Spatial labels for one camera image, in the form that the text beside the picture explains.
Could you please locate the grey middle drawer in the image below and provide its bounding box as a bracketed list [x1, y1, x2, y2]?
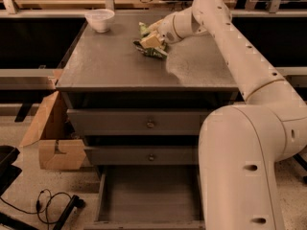
[84, 146, 198, 165]

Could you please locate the black cable on floor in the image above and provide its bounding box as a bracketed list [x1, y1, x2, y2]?
[0, 189, 76, 226]

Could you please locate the cardboard box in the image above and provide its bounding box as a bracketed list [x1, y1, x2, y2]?
[20, 90, 85, 171]

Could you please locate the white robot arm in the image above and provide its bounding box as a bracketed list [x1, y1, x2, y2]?
[150, 0, 307, 230]

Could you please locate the white bowl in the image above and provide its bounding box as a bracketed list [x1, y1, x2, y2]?
[84, 9, 115, 33]

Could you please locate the black bin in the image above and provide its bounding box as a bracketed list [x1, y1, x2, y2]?
[0, 146, 22, 196]

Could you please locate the black stand leg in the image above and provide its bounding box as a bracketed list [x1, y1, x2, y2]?
[292, 153, 307, 184]

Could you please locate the grey top drawer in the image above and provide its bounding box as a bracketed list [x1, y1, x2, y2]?
[67, 109, 209, 136]

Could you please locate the green jalapeno chip bag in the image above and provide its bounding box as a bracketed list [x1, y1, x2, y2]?
[133, 22, 168, 59]

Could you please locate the grey drawer cabinet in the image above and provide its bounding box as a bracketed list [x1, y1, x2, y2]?
[56, 10, 245, 177]

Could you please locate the grey open bottom drawer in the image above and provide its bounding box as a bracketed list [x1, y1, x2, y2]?
[84, 165, 205, 230]

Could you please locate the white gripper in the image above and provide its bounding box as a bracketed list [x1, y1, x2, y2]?
[140, 11, 193, 49]

